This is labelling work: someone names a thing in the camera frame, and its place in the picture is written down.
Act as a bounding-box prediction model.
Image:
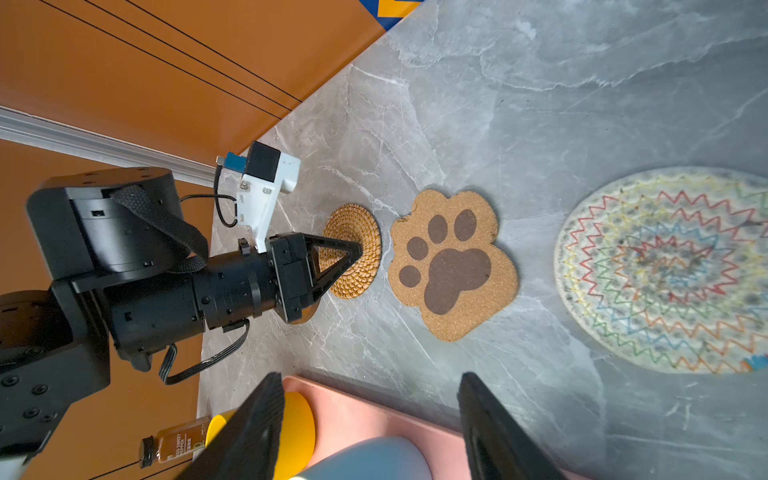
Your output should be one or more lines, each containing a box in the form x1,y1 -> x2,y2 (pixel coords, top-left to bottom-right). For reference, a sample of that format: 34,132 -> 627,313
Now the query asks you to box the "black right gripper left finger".
179,372 -> 285,480

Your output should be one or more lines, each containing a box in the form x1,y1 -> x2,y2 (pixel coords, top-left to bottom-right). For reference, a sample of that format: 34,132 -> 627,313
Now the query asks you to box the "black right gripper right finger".
457,372 -> 566,480

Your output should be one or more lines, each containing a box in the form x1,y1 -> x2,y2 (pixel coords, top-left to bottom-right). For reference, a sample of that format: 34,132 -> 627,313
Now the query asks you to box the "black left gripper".
192,233 -> 363,330

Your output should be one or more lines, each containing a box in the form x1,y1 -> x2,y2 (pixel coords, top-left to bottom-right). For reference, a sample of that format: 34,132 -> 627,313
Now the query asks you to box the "rattan woven round coaster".
319,203 -> 383,301

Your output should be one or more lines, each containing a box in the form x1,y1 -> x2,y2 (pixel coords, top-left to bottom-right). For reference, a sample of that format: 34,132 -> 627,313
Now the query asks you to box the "plain brown wooden coaster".
291,300 -> 321,325

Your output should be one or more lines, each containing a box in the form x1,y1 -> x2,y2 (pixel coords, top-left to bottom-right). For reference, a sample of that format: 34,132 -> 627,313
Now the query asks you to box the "cork paw print coaster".
388,190 -> 520,342

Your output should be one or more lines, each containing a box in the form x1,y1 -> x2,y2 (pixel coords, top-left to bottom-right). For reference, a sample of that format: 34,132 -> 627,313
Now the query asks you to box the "multicolour woven round coaster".
554,167 -> 767,374

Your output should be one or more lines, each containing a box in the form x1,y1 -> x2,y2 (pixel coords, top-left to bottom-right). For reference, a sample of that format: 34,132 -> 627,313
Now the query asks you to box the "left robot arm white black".
1,167 -> 362,462

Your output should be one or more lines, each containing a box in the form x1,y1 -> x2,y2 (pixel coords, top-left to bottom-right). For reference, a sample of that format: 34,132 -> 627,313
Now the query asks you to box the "yellow mug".
205,391 -> 317,480

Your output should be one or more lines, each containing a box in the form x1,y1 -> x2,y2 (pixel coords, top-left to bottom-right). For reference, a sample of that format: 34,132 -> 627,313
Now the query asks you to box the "brown spice jar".
139,416 -> 211,468

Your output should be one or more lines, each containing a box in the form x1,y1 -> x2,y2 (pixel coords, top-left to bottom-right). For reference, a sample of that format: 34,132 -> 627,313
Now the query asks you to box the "pink tray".
283,376 -> 472,479

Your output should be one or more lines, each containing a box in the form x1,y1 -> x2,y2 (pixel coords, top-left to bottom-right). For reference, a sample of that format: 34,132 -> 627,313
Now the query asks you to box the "white mug blue handle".
294,437 -> 432,480

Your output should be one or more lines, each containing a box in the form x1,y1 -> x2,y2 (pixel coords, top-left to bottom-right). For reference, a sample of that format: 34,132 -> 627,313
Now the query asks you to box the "aluminium frame post left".
1,106 -> 215,187

